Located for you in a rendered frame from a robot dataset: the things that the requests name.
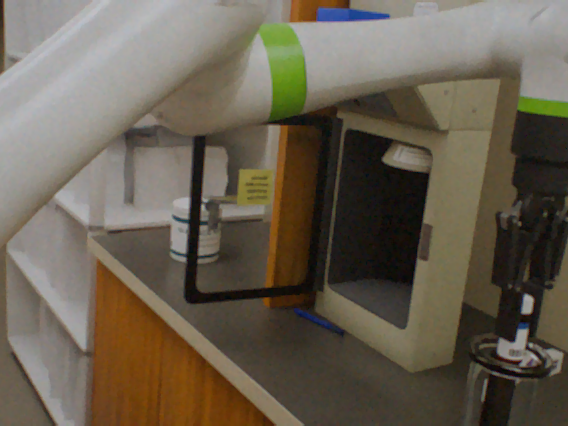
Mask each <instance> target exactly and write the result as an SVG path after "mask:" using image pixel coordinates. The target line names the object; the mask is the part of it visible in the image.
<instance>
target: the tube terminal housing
mask: <svg viewBox="0 0 568 426"><path fill-rule="evenodd" d="M415 1H425V2H440V6H439V12H443V11H448V9H453V8H458V7H462V6H466V5H470V4H474V3H478V2H482V1H485V0H351V2H350V9H355V10H362V11H370V12H378V13H385V14H390V16H391V17H390V19H398V18H406V17H413V14H414V6H415ZM500 82H501V79H475V80H459V81H456V82H455V89H454V95H453V102H452V108H451V115H450V121H449V127H448V128H447V130H438V129H434V128H429V127H425V126H420V125H416V124H412V123H407V122H403V121H399V120H394V119H390V118H385V117H381V116H377V115H376V116H372V115H368V114H364V113H360V112H356V111H351V110H347V109H343V108H338V114H337V117H338V118H342V119H344V124H343V132H342V141H341V149H340V158H339V167H338V175H337V184H336V192H335V201H334V209H333V218H332V226H331V234H330V243H329V251H328V260H327V268H326V277H325V285H324V293H323V292H321V291H319V290H318V289H317V296H316V305H315V311H316V312H317V313H319V314H320V315H322V316H324V317H325V318H327V319H328V320H330V321H331V322H333V323H334V324H336V325H338V326H339V327H341V328H342V329H344V330H345V331H347V332H349V333H350V334H352V335H353V336H355V337H356V338H358V339H360V340H361V341H363V342H364V343H366V344H367V345H369V346H370V347H372V348H374V349H375V350H377V351H378V352H380V353H381V354H383V355H385V356H386V357H388V358H389V359H391V360H392V361H394V362H396V363H397V364H399V365H400V366H402V367H403V368H405V369H407V370H408V371H410V372H411V373H415V372H419V371H423V370H426V369H430V368H434V367H438V366H442V365H446V364H449V363H452V362H453V356H454V355H453V350H454V344H455V339H456V333H457V327H458V321H459V315H460V309H461V304H462V298H463V292H464V286H465V280H466V274H467V268H468V263H469V257H470V251H471V246H472V240H473V234H474V228H475V223H476V217H477V211H478V205H479V199H480V193H481V187H482V182H483V176H484V170H485V164H486V158H487V152H488V147H489V141H490V135H491V129H492V123H493V117H494V111H495V105H496V99H497V94H498V88H499V85H500ZM346 130H361V131H365V132H369V133H373V134H377V135H380V136H384V137H388V138H392V139H396V140H400V141H403V142H407V143H411V144H415V145H419V146H423V147H426V148H428V149H429V150H430V151H431V153H432V165H431V172H430V178H429V185H428V191H427V198H426V205H425V211H424V218H423V224H424V223H426V224H429V225H432V232H431V239H430V244H429V251H428V257H427V261H424V260H422V259H420V258H418V257H417V263H416V270H415V276H414V283H413V290H412V296H411V303H410V310H409V316H408V323H407V327H406V328H405V329H404V330H400V329H398V328H396V327H395V326H393V325H391V324H389V323H388V322H386V321H384V320H382V319H381V318H379V317H377V316H376V315H374V314H372V313H370V312H369V311H367V310H365V309H364V308H363V307H361V306H359V305H358V304H356V303H354V302H352V301H351V300H349V299H347V298H345V297H344V296H342V295H340V294H339V293H337V292H335V291H333V290H332V289H330V288H329V285H328V283H327V276H328V267H329V259H330V250H331V242H332V233H333V226H334V217H335V209H336V200H337V192H338V183H339V174H340V166H341V157H342V149H343V140H344V134H345V131H346Z"/></svg>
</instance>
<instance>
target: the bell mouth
mask: <svg viewBox="0 0 568 426"><path fill-rule="evenodd" d="M382 161H383V162H384V163H386V164H389V165H391V166H394V167H398V168H402V169H407V170H412V171H418V172H425V173H430V172H431V165H432V153H431V151H430V150H429V149H428V148H426V147H423V146H419V145H415V144H411V143H407V142H403V141H400V140H396V139H394V140H393V141H392V143H391V144H390V146H389V148H388V149H387V151H386V153H385V154H384V156H383V157H382Z"/></svg>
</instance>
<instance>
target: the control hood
mask: <svg viewBox="0 0 568 426"><path fill-rule="evenodd" d="M455 82H456V81H448V82H438V83H436V84H430V85H423V86H416V87H410V88H404V89H398V90H393V91H388V92H384V95H385V97H386V98H387V100H388V102H389V103H390V105H391V107H392V108H393V110H394V111H395V112H396V114H397V116H398V117H399V118H398V117H393V116H389V115H384V114H375V113H371V112H367V111H362V110H359V109H354V108H350V107H345V106H341V105H334V107H338V108H343V109H347V110H351V111H356V112H360V113H364V114H368V115H372V116H376V115H377V116H381V117H385V118H390V119H394V120H399V121H403V122H407V123H412V124H416V125H420V126H425V127H429V128H434V129H438V130H447V128H448V127H449V121H450V115H451V108H452V102H453V95H454V89H455Z"/></svg>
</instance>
